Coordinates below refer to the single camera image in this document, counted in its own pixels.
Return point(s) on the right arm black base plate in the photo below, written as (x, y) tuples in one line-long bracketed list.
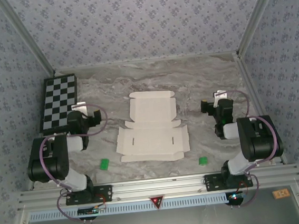
[(212, 182)]

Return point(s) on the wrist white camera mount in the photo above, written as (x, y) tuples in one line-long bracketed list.
[(79, 107), (220, 94)]

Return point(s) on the small green block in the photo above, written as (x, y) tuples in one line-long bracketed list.
[(203, 161), (104, 164)]

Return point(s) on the aluminium frame post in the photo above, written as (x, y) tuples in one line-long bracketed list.
[(259, 14)]

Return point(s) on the small wooden tag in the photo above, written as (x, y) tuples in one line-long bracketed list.
[(280, 194)]

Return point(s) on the aluminium mounting rail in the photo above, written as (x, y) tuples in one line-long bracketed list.
[(156, 186)]

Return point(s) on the white and lilac paper box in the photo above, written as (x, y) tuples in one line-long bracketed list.
[(152, 138)]

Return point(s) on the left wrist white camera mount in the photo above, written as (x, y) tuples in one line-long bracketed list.
[(79, 107)]

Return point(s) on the red triangle marker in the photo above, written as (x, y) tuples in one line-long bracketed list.
[(157, 201)]

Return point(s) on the small circuit board green light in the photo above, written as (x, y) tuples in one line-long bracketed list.
[(234, 197)]

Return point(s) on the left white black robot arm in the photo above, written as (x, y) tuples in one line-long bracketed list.
[(48, 158)]

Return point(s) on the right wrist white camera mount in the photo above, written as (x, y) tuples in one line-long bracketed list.
[(220, 94)]

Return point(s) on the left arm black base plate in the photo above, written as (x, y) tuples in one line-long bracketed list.
[(105, 193)]

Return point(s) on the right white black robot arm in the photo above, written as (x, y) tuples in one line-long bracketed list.
[(258, 138)]

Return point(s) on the black grey checkerboard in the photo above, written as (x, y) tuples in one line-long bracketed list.
[(58, 99)]

